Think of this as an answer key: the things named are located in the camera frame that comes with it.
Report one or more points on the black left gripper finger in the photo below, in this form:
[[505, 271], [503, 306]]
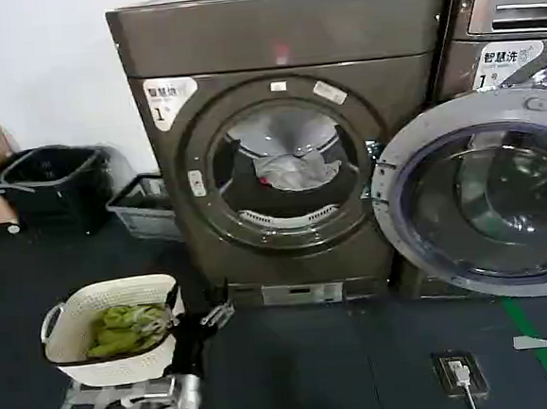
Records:
[[173, 302], [218, 315]]

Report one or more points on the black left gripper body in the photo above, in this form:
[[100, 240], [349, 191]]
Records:
[[187, 348]]

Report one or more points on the white woven plastic basket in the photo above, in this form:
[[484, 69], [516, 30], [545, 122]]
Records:
[[119, 292]]

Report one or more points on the green clothes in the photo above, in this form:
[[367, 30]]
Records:
[[117, 328]]

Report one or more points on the grey plastic crate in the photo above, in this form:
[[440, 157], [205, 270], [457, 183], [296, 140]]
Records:
[[147, 219]]

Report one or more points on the black garment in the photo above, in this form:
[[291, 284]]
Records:
[[245, 178]]

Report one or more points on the black plastic bin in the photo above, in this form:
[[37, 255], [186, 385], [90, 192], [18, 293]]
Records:
[[65, 202]]

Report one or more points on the grey cloth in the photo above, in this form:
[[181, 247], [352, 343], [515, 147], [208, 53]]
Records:
[[294, 169]]

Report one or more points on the metal floor socket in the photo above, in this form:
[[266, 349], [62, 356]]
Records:
[[444, 380]]

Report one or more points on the round glass dryer door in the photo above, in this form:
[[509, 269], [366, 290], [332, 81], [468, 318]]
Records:
[[446, 229]]

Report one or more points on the grey front-load dryer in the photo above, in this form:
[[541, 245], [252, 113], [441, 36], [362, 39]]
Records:
[[251, 40]]

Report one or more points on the grey tape piece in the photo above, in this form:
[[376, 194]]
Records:
[[533, 342]]

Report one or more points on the green floor tape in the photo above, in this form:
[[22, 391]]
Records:
[[541, 354]]

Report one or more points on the grey dryer with drawer panel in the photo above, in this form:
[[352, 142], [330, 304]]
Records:
[[499, 6]]

